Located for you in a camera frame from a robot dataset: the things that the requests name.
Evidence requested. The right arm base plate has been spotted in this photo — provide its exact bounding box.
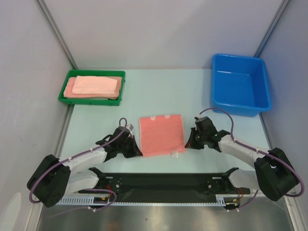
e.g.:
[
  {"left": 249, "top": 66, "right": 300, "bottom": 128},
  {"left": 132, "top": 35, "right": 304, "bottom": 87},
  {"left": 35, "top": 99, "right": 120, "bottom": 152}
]
[{"left": 206, "top": 177, "right": 251, "bottom": 195}]

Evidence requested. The right aluminium corner post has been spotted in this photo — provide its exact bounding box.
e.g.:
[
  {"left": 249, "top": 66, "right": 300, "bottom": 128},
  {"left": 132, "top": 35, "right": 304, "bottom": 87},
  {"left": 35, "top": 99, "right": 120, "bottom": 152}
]
[{"left": 254, "top": 0, "right": 293, "bottom": 58}]

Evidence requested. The pink white striped towel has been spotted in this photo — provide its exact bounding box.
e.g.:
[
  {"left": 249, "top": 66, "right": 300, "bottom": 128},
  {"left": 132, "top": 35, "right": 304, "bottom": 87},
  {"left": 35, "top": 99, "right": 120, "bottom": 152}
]
[{"left": 139, "top": 115, "right": 185, "bottom": 157}]

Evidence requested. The blue plastic bin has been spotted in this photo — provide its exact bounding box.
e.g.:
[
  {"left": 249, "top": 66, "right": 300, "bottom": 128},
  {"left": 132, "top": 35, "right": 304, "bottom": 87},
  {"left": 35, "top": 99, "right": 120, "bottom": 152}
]
[{"left": 211, "top": 54, "right": 272, "bottom": 117}]

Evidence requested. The left aluminium corner post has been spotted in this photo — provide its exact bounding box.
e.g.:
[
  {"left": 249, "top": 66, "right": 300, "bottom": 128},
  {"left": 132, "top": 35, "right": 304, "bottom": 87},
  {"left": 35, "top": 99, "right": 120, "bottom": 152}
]
[{"left": 34, "top": 0, "right": 78, "bottom": 69}]

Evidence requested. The aluminium front rail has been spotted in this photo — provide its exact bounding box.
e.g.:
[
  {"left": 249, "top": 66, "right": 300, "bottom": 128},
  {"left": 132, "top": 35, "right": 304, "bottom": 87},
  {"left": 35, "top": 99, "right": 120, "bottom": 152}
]
[{"left": 33, "top": 175, "right": 298, "bottom": 197}]

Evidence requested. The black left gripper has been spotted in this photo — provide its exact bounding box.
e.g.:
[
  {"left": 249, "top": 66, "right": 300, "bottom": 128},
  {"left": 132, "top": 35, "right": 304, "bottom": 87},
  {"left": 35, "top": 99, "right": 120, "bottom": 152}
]
[{"left": 117, "top": 135, "right": 142, "bottom": 158}]

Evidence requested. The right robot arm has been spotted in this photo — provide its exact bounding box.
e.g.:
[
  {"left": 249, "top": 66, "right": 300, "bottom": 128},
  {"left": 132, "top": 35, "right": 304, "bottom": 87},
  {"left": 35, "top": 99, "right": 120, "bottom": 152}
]
[{"left": 185, "top": 116, "right": 300, "bottom": 201}]

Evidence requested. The aluminium corner post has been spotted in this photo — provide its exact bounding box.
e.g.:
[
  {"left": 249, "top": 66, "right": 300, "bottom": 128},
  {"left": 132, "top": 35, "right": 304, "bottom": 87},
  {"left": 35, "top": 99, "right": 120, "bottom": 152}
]
[
  {"left": 254, "top": 0, "right": 293, "bottom": 58},
  {"left": 34, "top": 0, "right": 78, "bottom": 69}
]

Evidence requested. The grey cable duct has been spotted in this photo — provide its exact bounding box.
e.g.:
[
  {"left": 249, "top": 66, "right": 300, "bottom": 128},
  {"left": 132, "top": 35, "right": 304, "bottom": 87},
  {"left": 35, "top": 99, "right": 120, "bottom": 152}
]
[{"left": 56, "top": 192, "right": 239, "bottom": 207}]

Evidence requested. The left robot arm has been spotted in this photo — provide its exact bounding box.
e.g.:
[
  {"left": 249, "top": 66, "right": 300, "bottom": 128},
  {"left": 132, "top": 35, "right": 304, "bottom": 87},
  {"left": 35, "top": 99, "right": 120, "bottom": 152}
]
[{"left": 26, "top": 124, "right": 142, "bottom": 207}]

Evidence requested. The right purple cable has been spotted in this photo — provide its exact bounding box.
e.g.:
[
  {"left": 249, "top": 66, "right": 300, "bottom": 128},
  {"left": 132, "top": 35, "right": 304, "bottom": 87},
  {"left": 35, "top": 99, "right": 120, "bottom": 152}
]
[{"left": 198, "top": 107, "right": 303, "bottom": 212}]

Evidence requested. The purple cable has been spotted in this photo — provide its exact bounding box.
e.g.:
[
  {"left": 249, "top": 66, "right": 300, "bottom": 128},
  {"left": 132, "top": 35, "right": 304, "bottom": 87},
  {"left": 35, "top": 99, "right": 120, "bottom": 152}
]
[
  {"left": 28, "top": 117, "right": 134, "bottom": 218},
  {"left": 198, "top": 107, "right": 303, "bottom": 212}
]

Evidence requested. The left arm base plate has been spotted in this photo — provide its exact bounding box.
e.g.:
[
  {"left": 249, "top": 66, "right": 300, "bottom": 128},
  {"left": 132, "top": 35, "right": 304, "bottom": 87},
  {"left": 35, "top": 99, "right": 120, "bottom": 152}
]
[{"left": 78, "top": 172, "right": 123, "bottom": 194}]

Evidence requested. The light pink towel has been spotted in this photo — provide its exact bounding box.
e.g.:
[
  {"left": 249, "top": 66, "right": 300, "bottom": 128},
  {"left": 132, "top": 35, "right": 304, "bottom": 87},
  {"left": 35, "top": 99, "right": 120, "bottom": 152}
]
[{"left": 72, "top": 76, "right": 118, "bottom": 94}]

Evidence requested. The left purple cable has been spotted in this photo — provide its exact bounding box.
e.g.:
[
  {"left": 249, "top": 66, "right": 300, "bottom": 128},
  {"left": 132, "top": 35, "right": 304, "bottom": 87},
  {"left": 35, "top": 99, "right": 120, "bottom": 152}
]
[{"left": 28, "top": 117, "right": 134, "bottom": 218}]

